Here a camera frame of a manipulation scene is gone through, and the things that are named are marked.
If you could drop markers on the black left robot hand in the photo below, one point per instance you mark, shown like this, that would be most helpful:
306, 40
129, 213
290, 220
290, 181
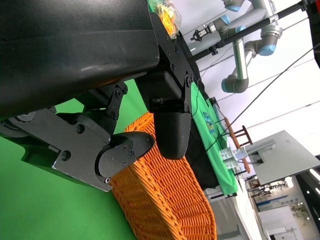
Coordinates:
75, 50

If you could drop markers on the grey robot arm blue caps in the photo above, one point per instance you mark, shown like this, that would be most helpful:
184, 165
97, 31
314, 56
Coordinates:
241, 62
220, 23

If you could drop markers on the orange wicker basket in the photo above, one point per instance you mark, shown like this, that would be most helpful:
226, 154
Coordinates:
170, 200

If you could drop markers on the yellow snack bag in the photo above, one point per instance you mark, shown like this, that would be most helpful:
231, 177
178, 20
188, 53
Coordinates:
170, 20

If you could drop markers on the brown wooden chair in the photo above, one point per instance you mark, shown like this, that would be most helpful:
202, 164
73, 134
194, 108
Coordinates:
235, 140

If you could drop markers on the small clear plastic box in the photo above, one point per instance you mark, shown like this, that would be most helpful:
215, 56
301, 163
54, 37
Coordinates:
228, 157

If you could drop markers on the green printed fabric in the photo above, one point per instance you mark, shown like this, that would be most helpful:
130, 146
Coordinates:
225, 180

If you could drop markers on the grey flat panel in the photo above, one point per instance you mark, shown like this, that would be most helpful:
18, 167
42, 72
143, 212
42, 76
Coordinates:
282, 157

